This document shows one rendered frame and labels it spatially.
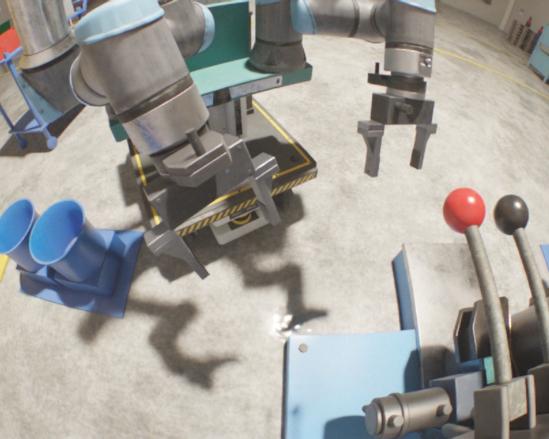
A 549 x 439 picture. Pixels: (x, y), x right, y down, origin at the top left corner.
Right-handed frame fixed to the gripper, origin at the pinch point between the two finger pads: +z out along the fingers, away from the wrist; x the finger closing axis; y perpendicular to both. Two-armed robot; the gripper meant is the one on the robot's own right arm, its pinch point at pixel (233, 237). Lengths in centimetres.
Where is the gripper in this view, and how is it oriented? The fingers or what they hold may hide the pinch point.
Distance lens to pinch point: 40.0
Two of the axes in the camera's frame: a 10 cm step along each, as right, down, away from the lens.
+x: -7.7, 5.8, -2.7
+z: 3.1, 7.1, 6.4
